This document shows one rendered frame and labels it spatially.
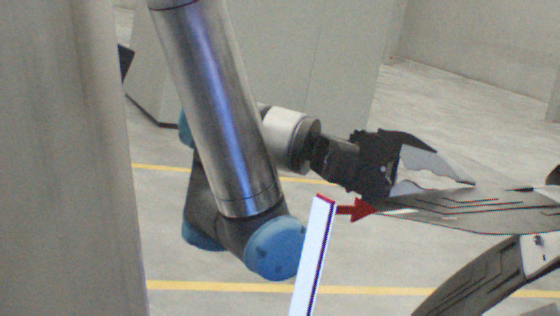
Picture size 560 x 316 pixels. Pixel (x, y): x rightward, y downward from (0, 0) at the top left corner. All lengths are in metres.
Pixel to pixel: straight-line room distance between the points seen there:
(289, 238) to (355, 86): 6.64
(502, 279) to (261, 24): 6.07
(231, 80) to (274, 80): 6.33
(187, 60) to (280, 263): 0.25
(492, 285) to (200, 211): 0.38
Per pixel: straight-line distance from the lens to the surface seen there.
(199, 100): 0.82
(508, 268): 1.07
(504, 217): 0.83
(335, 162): 0.86
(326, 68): 7.34
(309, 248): 0.73
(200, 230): 1.02
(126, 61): 1.22
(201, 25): 0.80
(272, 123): 0.97
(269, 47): 7.08
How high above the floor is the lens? 1.36
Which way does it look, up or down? 12 degrees down
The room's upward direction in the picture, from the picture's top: 11 degrees clockwise
